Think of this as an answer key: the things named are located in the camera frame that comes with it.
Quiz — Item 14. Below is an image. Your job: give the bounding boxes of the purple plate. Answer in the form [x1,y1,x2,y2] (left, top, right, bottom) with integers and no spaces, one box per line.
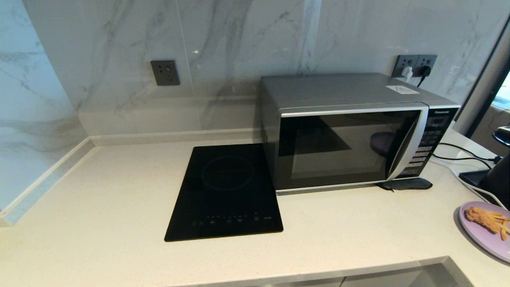
[459,201,510,263]

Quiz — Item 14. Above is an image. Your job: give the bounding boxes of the silver Panasonic microwave oven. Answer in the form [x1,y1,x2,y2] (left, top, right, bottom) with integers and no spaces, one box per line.
[260,73,461,195]

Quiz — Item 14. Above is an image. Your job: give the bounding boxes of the black induction cooktop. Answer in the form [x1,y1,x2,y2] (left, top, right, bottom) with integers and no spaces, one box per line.
[164,143,284,242]

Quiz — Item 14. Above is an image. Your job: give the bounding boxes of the white warning sticker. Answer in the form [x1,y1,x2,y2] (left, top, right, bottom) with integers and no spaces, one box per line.
[386,85,420,95]

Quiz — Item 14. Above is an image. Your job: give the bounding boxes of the black rubber pad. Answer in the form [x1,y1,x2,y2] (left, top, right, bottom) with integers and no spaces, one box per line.
[378,178,433,192]

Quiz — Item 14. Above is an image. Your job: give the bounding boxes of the black power plug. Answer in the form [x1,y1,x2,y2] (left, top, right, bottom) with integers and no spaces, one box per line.
[416,66,432,87]

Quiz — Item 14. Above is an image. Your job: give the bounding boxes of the beige armchair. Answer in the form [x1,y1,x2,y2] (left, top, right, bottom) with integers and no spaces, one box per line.
[471,104,510,156]

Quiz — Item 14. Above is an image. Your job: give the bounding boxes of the fried chicken piece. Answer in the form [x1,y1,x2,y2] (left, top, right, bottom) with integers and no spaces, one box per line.
[465,206,503,234]

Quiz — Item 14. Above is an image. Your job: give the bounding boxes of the black kettle appliance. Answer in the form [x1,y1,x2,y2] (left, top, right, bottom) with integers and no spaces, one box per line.
[478,151,510,210]

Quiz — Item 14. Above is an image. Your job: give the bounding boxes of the grey single wall socket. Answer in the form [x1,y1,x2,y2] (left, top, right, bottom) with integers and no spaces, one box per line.
[150,60,180,86]

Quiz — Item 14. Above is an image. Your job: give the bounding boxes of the grey double wall socket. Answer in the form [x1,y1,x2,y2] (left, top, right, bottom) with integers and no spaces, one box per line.
[392,55,437,78]

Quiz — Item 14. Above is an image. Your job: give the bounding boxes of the black power cable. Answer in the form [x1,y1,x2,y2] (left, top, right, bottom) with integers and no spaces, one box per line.
[439,142,502,163]
[433,155,493,169]

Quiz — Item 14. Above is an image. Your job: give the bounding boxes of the white power cable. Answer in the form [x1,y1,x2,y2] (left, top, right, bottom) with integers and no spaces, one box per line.
[430,157,508,210]

